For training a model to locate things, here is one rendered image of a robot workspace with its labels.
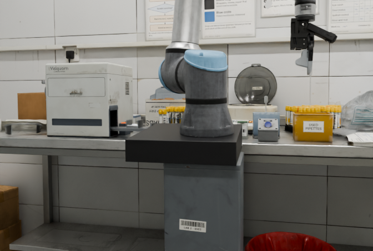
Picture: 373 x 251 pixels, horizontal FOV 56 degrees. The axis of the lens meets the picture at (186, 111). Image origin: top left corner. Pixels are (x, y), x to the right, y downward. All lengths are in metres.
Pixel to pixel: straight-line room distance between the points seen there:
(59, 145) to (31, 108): 0.57
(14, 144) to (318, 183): 1.48
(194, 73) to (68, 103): 0.70
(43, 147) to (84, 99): 0.25
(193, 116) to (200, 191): 0.20
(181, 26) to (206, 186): 0.47
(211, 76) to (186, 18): 0.23
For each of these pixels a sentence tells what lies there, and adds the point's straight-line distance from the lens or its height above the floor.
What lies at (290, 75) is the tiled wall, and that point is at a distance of 1.93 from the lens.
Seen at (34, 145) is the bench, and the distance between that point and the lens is 1.54.
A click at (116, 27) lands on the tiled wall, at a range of 2.12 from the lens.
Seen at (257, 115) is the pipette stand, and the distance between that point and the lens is 1.39.
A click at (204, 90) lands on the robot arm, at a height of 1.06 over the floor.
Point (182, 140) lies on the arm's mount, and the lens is 0.89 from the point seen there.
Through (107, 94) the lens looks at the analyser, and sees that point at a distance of 1.41.
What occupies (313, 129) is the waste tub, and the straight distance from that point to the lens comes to 1.34.
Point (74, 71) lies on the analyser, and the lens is 1.48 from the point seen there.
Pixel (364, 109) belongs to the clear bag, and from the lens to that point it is 1.80.
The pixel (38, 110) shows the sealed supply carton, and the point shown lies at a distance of 1.98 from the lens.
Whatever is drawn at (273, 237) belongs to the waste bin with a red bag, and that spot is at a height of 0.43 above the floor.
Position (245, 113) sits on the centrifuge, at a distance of 1.57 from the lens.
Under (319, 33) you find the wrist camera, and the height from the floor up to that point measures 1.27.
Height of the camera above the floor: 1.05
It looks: 3 degrees down
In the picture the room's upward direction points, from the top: straight up
